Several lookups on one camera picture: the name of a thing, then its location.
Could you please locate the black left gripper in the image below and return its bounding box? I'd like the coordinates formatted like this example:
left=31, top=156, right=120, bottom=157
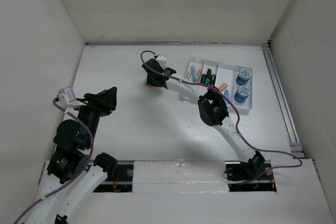
left=73, top=86, right=117, bottom=147

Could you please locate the pastel green clear highlighter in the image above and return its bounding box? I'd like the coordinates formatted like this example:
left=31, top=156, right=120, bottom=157
left=186, top=71, right=191, bottom=79

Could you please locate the pastel blue clear highlighter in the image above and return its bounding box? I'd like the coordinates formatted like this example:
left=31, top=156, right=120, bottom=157
left=190, top=65, right=199, bottom=81

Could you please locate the pastel orange clear highlighter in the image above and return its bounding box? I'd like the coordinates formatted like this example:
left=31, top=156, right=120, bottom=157
left=197, top=69, right=203, bottom=79

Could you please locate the black orange highlighter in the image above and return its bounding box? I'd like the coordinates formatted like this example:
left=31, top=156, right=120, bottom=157
left=200, top=74, right=206, bottom=83

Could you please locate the black green highlighter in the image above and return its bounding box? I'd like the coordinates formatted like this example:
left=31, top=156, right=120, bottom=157
left=205, top=68, right=212, bottom=84

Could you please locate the black pink highlighter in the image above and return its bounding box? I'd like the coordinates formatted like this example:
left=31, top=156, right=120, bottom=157
left=210, top=74, right=216, bottom=87

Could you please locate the pastel orange short highlighter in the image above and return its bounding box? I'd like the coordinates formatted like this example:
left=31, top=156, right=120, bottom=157
left=218, top=83, right=228, bottom=92

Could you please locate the pastel blue short highlighter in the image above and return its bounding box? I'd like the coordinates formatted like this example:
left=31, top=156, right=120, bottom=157
left=224, top=90, right=229, bottom=100

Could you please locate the blue tape roll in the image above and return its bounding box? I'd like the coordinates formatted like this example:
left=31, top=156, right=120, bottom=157
left=236, top=68, right=252, bottom=86
left=234, top=85, right=251, bottom=103

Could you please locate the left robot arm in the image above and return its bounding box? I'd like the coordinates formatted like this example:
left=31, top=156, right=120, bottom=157
left=15, top=87, right=118, bottom=223

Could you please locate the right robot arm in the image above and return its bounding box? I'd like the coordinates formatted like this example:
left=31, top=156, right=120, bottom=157
left=142, top=58, right=265, bottom=180

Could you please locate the white divided organizer tray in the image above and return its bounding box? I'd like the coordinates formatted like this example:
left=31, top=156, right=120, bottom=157
left=182, top=58, right=253, bottom=115

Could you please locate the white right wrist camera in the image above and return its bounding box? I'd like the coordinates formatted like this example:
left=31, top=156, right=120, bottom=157
left=154, top=55, right=167, bottom=69

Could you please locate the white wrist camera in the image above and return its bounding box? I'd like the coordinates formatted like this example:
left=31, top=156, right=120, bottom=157
left=154, top=55, right=167, bottom=69
left=58, top=87, right=77, bottom=108

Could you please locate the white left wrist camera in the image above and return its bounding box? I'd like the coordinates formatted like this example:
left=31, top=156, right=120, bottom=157
left=58, top=87, right=77, bottom=108

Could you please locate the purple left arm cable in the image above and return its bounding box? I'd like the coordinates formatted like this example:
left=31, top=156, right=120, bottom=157
left=13, top=98, right=96, bottom=224

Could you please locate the aluminium rail back edge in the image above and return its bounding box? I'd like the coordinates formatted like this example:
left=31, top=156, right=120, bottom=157
left=86, top=41, right=270, bottom=47

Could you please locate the aluminium rail right side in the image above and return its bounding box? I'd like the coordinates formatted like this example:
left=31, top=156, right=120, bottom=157
left=261, top=44, right=305, bottom=158

